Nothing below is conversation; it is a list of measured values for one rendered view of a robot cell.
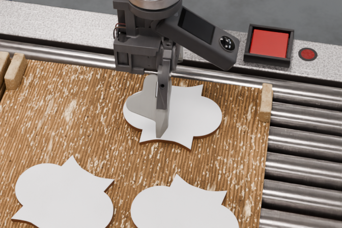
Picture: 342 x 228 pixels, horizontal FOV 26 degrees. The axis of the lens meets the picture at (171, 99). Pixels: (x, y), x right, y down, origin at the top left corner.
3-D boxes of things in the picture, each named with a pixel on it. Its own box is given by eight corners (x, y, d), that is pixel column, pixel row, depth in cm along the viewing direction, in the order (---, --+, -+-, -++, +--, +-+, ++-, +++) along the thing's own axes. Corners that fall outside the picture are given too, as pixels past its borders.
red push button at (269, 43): (253, 34, 126) (253, 28, 125) (288, 39, 125) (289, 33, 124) (248, 59, 122) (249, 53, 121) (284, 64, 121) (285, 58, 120)
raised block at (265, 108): (260, 93, 114) (262, 81, 112) (272, 95, 114) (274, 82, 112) (257, 122, 110) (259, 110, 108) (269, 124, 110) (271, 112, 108)
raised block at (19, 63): (17, 62, 119) (14, 50, 117) (28, 64, 118) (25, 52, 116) (5, 90, 115) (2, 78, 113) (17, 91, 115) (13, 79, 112)
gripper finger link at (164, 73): (158, 103, 103) (163, 41, 101) (170, 104, 103) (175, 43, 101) (152, 110, 98) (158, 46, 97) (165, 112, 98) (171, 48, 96)
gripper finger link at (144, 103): (125, 133, 104) (131, 69, 102) (167, 138, 104) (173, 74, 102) (121, 139, 101) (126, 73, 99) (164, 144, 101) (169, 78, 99)
